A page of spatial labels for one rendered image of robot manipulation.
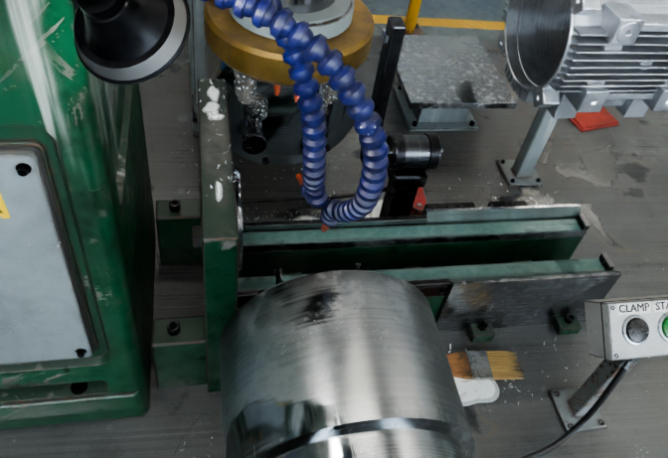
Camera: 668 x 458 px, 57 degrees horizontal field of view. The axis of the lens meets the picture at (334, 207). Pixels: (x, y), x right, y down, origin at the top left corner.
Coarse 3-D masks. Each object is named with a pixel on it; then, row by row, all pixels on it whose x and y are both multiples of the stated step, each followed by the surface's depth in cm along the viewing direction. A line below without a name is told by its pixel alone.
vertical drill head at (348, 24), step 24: (288, 0) 60; (312, 0) 60; (336, 0) 63; (360, 0) 69; (216, 24) 61; (240, 24) 62; (312, 24) 60; (336, 24) 61; (360, 24) 65; (216, 48) 62; (240, 48) 60; (264, 48) 60; (336, 48) 61; (360, 48) 62; (240, 72) 62; (264, 72) 60; (240, 96) 66; (336, 96) 68
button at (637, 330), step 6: (636, 318) 75; (630, 324) 75; (636, 324) 75; (642, 324) 75; (630, 330) 75; (636, 330) 75; (642, 330) 75; (648, 330) 75; (630, 336) 75; (636, 336) 75; (642, 336) 75; (636, 342) 75
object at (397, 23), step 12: (396, 24) 83; (384, 36) 84; (396, 36) 84; (384, 48) 87; (396, 48) 85; (384, 60) 87; (396, 60) 86; (384, 72) 88; (384, 84) 89; (372, 96) 94; (384, 96) 91; (384, 108) 92; (384, 120) 94; (360, 156) 102
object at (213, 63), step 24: (216, 72) 96; (264, 96) 98; (288, 96) 99; (240, 120) 101; (264, 120) 101; (288, 120) 102; (336, 120) 104; (240, 144) 105; (264, 144) 104; (288, 144) 106; (336, 144) 108
